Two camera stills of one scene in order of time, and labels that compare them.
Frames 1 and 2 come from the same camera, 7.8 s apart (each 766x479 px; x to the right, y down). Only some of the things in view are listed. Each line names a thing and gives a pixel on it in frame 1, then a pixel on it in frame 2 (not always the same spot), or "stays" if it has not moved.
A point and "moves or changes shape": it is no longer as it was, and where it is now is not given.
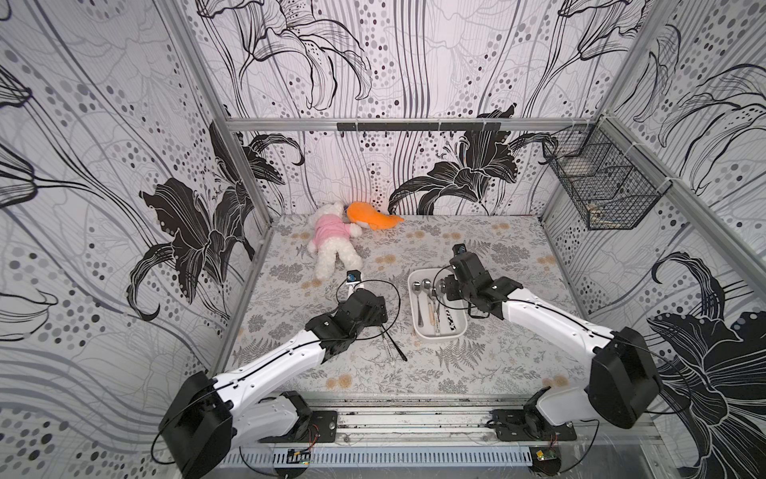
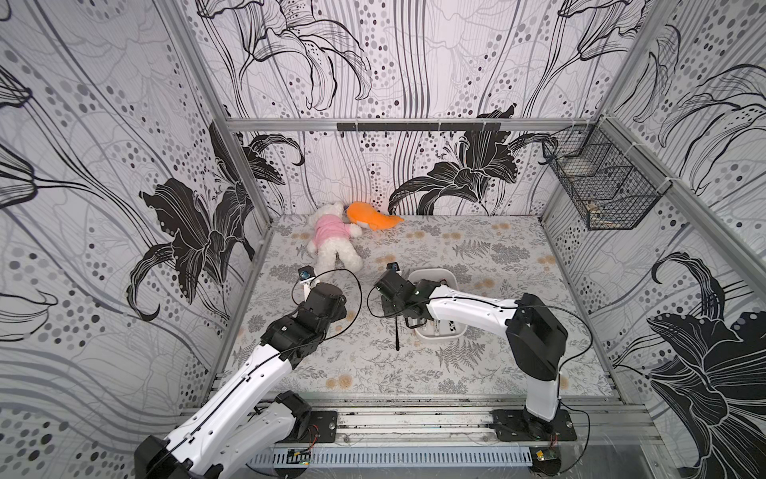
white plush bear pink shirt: x=332 y=237 stays
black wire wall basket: x=609 y=182 stays
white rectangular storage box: x=434 y=314 stays
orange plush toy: x=376 y=220 stays
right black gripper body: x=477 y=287 → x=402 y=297
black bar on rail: x=419 y=126 stays
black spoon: x=396 y=347 moves or changes shape
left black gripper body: x=377 y=316 → x=339 y=313
